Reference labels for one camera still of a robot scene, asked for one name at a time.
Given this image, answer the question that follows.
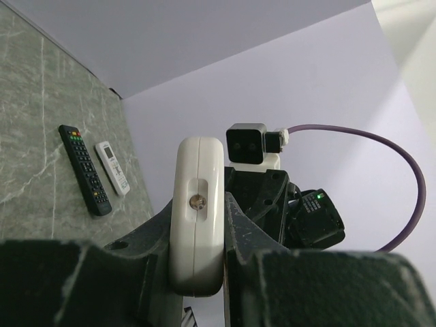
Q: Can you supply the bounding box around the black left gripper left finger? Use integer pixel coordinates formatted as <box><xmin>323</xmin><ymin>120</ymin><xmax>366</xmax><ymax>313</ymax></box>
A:
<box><xmin>1</xmin><ymin>205</ymin><xmax>183</xmax><ymax>326</ymax></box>

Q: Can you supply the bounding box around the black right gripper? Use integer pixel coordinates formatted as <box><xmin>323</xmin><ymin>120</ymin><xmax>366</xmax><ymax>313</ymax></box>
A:
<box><xmin>225</xmin><ymin>167</ymin><xmax>290</xmax><ymax>244</ymax></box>

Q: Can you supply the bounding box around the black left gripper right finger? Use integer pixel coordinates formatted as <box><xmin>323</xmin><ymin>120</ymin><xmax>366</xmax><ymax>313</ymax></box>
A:
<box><xmin>223</xmin><ymin>193</ymin><xmax>435</xmax><ymax>326</ymax></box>

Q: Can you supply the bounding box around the red white remote control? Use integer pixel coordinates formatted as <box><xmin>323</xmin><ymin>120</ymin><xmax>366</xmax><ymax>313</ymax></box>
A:
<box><xmin>169</xmin><ymin>137</ymin><xmax>224</xmax><ymax>297</ymax></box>

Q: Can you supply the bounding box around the black TV remote control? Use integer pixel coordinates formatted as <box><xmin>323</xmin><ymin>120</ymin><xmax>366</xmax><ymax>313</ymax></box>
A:
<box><xmin>58</xmin><ymin>125</ymin><xmax>112</xmax><ymax>217</ymax></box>

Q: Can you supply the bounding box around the white air conditioner remote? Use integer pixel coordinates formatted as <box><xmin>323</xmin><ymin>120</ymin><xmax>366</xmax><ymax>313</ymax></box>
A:
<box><xmin>95</xmin><ymin>141</ymin><xmax>130</xmax><ymax>196</ymax></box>

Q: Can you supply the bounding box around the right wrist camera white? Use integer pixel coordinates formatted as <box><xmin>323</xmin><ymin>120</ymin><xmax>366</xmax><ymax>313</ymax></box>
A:
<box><xmin>225</xmin><ymin>123</ymin><xmax>290</xmax><ymax>172</ymax></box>

